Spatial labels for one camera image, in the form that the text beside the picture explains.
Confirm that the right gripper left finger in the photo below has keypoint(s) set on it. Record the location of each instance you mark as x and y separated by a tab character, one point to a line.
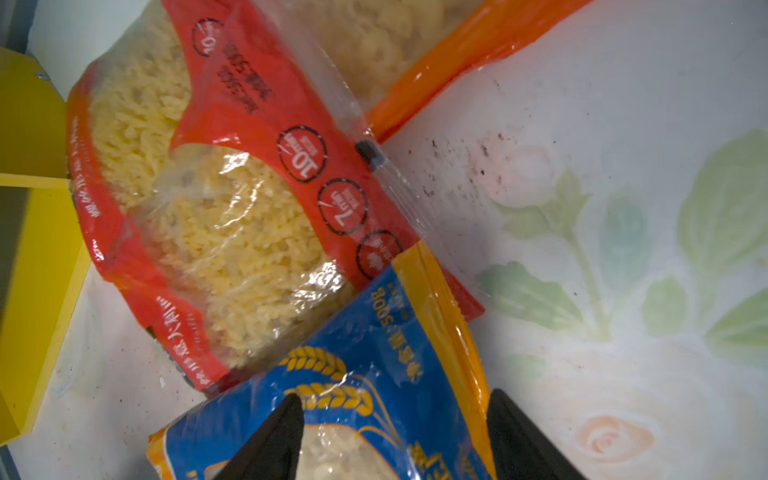
273	451

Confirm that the orange macaroni bag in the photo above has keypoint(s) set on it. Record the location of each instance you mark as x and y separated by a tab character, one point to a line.
396	56

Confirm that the blue orange shell pasta bag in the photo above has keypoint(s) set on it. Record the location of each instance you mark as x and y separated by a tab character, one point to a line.
391	387

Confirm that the red macaroni bag lower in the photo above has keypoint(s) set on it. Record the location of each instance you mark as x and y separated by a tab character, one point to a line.
226	184

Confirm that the yellow shelf with coloured boards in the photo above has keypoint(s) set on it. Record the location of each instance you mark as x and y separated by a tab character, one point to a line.
43	258

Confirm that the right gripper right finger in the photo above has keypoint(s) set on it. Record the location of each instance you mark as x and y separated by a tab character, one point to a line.
520	449

